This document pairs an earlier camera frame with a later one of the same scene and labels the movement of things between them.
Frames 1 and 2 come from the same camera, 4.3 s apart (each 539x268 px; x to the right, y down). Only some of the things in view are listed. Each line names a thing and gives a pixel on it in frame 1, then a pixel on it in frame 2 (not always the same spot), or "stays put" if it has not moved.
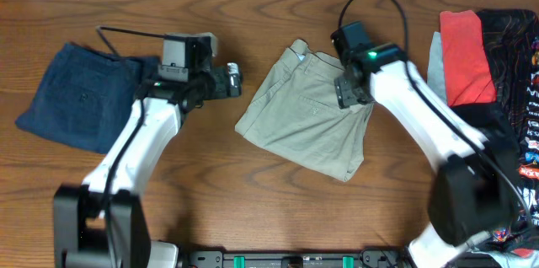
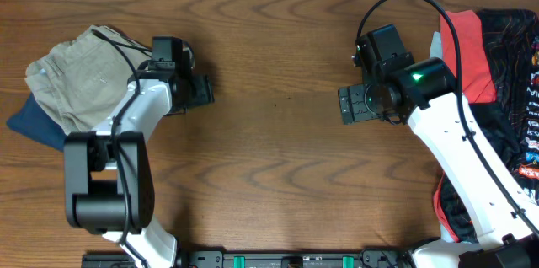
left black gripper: x=223 y=91 to x=205 y=88
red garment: x=469 y=74 stays put
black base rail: x=317 y=259 stays put
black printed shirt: x=510 y=40 stays put
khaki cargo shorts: x=296 y=115 to x=86 y=80
